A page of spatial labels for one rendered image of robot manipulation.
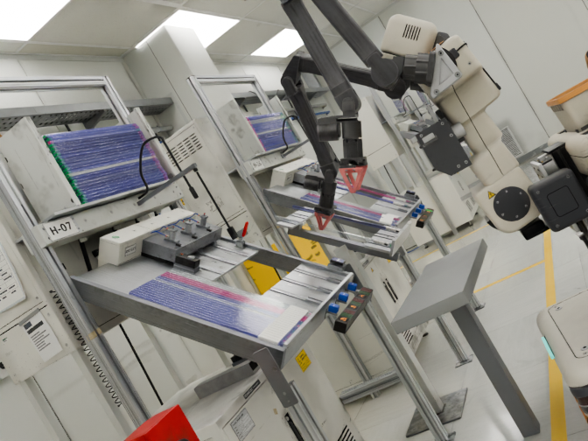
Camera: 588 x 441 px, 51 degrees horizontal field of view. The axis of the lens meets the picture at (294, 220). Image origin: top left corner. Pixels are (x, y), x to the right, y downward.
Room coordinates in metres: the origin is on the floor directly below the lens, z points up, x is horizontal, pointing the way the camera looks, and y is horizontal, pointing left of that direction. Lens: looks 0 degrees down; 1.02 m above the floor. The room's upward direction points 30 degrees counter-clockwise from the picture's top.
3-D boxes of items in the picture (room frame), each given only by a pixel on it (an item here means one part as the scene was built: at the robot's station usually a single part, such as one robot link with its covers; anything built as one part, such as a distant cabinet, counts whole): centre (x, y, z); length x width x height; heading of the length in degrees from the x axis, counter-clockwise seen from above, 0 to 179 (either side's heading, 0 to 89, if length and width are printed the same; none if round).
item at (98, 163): (2.24, 0.50, 1.52); 0.51 x 0.13 x 0.27; 155
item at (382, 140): (6.78, -1.45, 0.95); 1.36 x 0.82 x 1.90; 65
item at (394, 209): (3.49, -0.14, 0.65); 1.01 x 0.73 x 1.29; 65
